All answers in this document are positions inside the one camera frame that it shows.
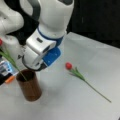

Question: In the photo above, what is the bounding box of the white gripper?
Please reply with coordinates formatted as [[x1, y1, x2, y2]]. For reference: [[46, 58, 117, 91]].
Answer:
[[22, 31, 56, 70]]

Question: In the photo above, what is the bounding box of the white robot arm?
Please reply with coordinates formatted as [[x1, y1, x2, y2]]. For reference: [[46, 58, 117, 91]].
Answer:
[[0, 0, 74, 71]]

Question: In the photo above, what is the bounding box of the brown cylindrical vase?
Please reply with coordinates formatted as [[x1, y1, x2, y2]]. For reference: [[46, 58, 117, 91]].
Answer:
[[16, 69, 42, 101]]

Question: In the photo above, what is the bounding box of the orange table clamp left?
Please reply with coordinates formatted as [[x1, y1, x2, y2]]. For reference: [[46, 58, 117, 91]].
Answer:
[[5, 76, 15, 84]]

